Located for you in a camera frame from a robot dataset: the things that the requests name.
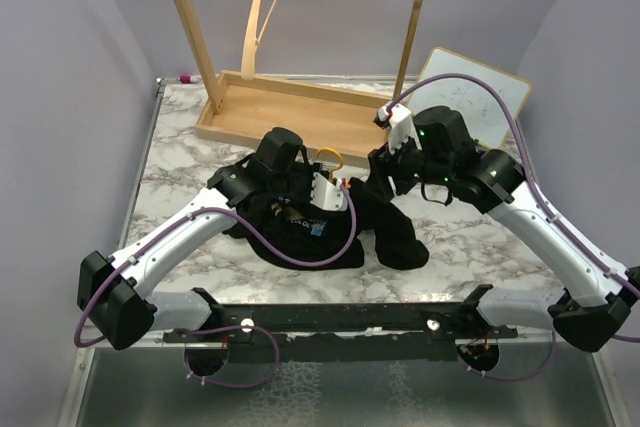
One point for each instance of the wooden clothes rack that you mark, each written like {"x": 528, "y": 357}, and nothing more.
{"x": 241, "y": 111}

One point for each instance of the yellow plastic hanger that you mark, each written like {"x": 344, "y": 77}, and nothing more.
{"x": 334, "y": 158}

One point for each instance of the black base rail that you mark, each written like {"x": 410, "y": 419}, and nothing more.
{"x": 355, "y": 331}

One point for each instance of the light wooden hanger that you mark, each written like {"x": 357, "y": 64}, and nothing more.
{"x": 254, "y": 33}

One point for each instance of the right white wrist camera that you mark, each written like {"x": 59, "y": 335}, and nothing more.
{"x": 397, "y": 120}

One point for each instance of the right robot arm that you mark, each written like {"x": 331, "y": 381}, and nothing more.
{"x": 434, "y": 147}

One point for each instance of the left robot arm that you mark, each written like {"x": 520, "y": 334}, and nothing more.
{"x": 117, "y": 293}

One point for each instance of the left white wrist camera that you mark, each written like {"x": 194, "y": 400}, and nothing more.
{"x": 327, "y": 195}

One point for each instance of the pink capped marker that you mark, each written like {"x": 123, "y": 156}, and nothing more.
{"x": 189, "y": 79}

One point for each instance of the black printed t shirt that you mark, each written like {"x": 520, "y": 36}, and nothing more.
{"x": 306, "y": 233}

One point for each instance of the small whiteboard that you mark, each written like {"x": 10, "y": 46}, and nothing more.
{"x": 484, "y": 118}

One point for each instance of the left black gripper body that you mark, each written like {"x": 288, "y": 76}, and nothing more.
{"x": 296, "y": 184}

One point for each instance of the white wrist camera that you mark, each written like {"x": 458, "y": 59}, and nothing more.
{"x": 327, "y": 195}
{"x": 397, "y": 120}

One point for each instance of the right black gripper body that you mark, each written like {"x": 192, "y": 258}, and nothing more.
{"x": 406, "y": 166}

